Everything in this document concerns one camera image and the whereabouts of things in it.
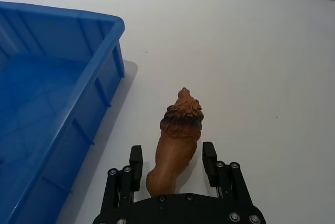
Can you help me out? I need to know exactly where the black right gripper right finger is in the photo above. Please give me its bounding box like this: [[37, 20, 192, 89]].
[[202, 141, 256, 206]]

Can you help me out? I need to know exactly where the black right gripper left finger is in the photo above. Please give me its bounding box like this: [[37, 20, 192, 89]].
[[100, 144, 144, 210]]

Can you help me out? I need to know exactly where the blue plastic bin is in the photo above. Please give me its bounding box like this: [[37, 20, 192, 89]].
[[0, 1, 126, 224]]

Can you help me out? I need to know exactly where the brown toy lion figure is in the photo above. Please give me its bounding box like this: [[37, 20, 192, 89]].
[[146, 87, 205, 198]]

